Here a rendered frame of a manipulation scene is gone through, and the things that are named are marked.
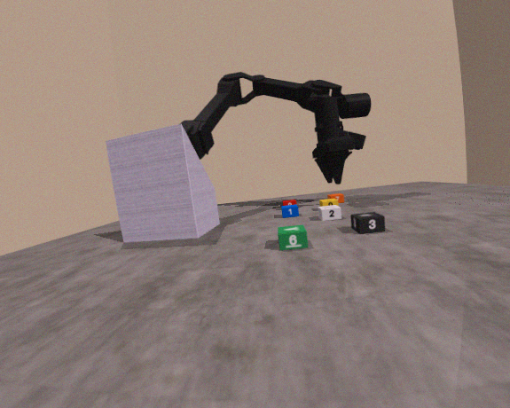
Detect orange block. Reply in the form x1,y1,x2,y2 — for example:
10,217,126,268
327,193,344,203

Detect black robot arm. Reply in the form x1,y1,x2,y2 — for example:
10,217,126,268
178,72,371,160

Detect green block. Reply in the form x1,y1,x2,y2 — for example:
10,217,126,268
278,225,308,251

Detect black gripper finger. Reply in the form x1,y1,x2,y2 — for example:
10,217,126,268
323,152,352,184
314,158,333,183

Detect yellow block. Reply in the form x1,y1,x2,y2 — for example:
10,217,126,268
319,199,339,207

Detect blue block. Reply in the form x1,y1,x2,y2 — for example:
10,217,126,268
281,205,299,218

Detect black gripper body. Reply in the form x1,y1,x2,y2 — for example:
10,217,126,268
312,117,356,159

